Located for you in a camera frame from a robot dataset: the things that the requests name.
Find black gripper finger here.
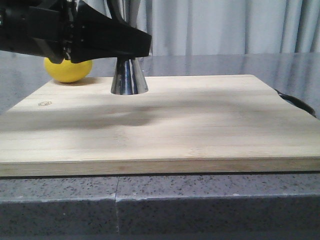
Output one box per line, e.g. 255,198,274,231
70,0,152,63

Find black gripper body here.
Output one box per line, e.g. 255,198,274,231
0,0,75,64

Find steel double jigger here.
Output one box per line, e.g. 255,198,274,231
111,57,149,96

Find yellow lemon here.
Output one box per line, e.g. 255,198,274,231
43,58,93,83

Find grey curtain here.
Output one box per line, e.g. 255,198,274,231
84,0,320,57

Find wooden cutting board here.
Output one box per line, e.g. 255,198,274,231
0,75,320,177

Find black cutting board handle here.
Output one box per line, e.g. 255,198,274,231
274,89,317,118

